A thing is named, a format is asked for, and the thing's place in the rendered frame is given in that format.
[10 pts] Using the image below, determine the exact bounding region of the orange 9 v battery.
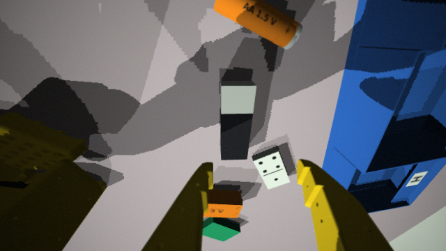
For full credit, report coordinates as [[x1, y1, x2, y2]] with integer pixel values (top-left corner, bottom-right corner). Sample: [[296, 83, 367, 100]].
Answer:
[[203, 190, 243, 218]]

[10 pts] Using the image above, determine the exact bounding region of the white domino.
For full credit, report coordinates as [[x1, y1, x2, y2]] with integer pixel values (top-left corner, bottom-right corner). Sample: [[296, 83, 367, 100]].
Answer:
[[252, 147, 290, 189]]

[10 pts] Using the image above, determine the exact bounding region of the blue rack of three bins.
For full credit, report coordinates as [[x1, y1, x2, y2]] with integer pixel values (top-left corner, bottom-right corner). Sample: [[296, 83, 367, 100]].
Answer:
[[322, 0, 446, 213]]

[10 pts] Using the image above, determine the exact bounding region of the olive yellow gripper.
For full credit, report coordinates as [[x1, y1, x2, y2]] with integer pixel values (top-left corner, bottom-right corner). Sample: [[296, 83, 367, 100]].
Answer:
[[141, 159, 394, 251]]

